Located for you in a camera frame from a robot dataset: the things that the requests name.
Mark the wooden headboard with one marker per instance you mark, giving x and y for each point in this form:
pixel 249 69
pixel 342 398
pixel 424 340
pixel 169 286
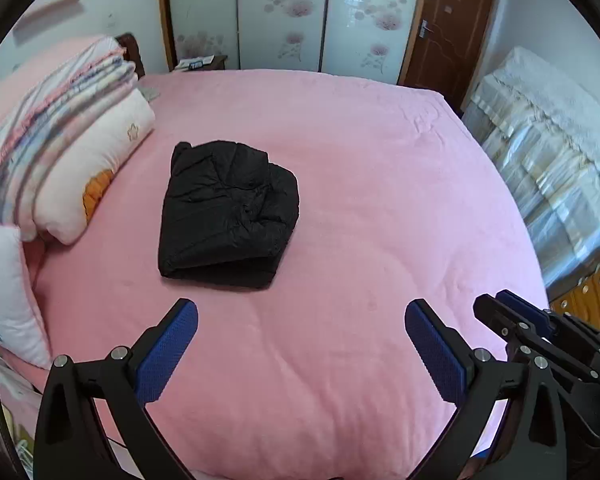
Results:
pixel 132 52

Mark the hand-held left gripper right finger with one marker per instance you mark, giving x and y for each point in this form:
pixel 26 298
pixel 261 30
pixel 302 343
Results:
pixel 432 350

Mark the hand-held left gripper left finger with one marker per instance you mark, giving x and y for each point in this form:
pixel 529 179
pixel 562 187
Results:
pixel 167 350

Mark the small box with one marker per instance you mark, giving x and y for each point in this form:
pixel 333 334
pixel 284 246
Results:
pixel 195 64

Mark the pink bed blanket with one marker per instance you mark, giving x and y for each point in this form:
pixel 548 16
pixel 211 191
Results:
pixel 355 185

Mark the wooden drawer cabinet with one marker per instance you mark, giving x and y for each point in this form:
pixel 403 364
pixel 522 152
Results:
pixel 595 290

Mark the black puffer jacket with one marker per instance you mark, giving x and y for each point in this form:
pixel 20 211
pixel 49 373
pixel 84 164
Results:
pixel 225 220

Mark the wooden nightstand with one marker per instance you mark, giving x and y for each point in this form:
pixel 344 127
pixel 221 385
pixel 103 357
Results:
pixel 219 64

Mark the white printed pillow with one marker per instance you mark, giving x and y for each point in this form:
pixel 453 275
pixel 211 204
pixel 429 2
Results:
pixel 5 300

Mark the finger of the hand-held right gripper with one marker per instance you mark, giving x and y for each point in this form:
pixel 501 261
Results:
pixel 500 317
pixel 525 307

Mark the covered furniture with cloth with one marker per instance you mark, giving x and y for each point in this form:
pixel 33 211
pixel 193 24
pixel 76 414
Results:
pixel 545 150

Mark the floral sliding door wardrobe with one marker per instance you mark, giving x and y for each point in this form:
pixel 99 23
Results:
pixel 280 15

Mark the white wall shelf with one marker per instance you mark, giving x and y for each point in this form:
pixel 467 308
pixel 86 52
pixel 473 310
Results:
pixel 50 12

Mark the brown wooden door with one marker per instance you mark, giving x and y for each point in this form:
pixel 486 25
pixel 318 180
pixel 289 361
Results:
pixel 450 35

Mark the folded striped pink quilt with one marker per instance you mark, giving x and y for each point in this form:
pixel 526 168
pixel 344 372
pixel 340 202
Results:
pixel 55 110

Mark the peach cartoon print pillow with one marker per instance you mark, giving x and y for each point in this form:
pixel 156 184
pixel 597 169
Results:
pixel 110 145

